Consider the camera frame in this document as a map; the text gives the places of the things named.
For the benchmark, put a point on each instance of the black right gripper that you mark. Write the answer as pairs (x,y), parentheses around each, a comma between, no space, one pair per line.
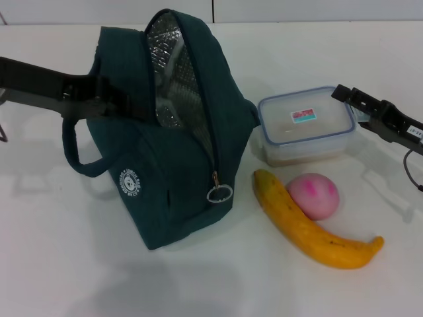
(396,122)

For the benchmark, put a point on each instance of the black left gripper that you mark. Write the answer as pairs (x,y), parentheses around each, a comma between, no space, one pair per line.
(33,81)

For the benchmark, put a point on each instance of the clear plastic food container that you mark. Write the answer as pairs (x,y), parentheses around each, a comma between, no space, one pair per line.
(304,138)

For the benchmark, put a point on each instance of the pink peach bun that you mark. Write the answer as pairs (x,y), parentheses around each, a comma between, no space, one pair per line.
(314,198)

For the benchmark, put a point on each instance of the dark teal lunch bag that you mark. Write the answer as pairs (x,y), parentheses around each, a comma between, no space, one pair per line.
(185,185)

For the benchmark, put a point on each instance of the yellow banana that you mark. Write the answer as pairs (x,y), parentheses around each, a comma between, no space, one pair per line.
(297,228)

